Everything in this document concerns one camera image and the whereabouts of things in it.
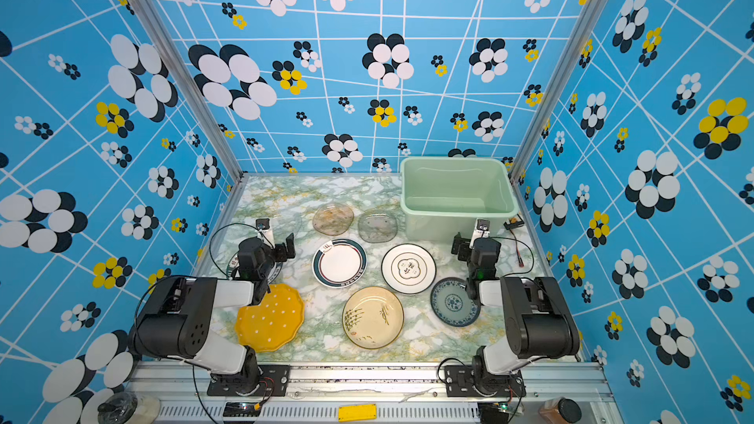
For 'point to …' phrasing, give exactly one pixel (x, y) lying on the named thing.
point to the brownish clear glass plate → (332, 219)
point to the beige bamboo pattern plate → (372, 317)
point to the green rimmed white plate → (339, 263)
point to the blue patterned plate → (452, 304)
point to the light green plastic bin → (444, 196)
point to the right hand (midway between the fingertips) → (480, 235)
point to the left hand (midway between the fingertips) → (281, 232)
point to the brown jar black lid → (560, 410)
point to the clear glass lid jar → (125, 407)
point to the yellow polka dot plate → (273, 322)
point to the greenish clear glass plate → (377, 227)
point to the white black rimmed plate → (408, 268)
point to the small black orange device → (513, 223)
